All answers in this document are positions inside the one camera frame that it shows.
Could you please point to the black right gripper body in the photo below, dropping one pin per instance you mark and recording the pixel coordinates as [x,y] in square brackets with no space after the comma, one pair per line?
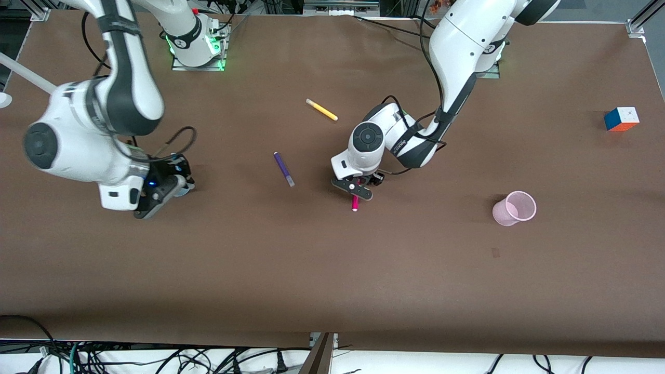
[167,171]

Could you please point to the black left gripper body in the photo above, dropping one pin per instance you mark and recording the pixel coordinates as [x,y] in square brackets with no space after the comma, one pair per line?
[375,178]

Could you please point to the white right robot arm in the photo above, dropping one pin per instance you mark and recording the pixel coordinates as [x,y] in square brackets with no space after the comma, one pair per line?
[124,88]

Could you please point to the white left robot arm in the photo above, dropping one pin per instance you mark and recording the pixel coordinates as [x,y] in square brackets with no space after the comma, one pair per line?
[457,47]

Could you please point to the translucent blue plastic cup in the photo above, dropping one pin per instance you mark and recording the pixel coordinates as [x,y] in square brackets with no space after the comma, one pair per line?
[183,189]

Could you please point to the yellow marker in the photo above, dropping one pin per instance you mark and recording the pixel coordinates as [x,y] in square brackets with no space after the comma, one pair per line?
[322,109]

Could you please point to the purple marker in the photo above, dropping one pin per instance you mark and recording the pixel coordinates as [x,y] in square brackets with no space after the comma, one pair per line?
[283,167]

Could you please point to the brown table cover sheet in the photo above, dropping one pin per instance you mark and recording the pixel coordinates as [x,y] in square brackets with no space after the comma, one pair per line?
[332,270]

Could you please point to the translucent pink plastic cup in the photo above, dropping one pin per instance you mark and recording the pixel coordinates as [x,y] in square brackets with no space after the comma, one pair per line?
[501,213]

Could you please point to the grey metal device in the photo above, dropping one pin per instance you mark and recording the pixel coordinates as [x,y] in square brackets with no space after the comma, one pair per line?
[340,8]

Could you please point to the white slanted rod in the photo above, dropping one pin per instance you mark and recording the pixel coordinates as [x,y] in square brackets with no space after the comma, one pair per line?
[26,72]

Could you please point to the white round foot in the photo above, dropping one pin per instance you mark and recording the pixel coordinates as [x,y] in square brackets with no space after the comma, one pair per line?
[4,101]

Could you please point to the colourful puzzle cube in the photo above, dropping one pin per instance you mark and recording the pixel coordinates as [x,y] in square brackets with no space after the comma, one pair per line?
[622,119]

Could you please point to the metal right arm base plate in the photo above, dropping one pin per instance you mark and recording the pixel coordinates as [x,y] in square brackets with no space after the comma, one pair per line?
[179,67]

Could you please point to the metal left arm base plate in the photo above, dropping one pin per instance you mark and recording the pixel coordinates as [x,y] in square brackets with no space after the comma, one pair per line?
[491,75]

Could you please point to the aluminium profile post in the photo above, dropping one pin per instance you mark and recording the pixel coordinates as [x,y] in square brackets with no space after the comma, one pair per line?
[319,358]

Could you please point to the aluminium frame extrusion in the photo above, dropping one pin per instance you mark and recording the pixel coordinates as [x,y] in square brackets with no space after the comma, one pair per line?
[641,18]
[41,11]

